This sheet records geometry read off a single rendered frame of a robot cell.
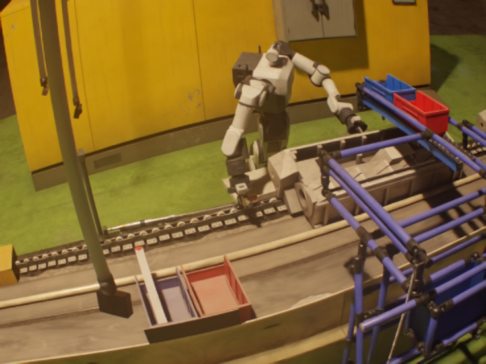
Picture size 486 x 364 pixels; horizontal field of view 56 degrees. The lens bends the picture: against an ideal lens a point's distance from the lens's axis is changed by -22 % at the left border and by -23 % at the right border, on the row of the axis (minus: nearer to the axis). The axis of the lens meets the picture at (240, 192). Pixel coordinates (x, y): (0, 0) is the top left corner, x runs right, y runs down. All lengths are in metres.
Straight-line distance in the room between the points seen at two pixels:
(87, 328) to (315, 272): 1.03
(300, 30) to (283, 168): 2.08
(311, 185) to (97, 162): 2.57
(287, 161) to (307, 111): 2.44
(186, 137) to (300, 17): 1.48
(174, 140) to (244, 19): 1.25
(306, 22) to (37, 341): 3.38
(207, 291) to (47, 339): 0.81
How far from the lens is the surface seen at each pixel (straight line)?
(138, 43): 4.37
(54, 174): 4.78
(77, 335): 2.27
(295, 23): 4.46
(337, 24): 4.63
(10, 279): 2.65
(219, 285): 2.35
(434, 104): 2.49
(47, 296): 2.46
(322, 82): 3.16
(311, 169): 2.63
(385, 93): 2.61
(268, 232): 2.59
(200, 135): 4.81
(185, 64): 4.52
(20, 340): 2.36
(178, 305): 2.28
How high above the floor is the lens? 2.36
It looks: 34 degrees down
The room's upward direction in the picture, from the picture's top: 6 degrees counter-clockwise
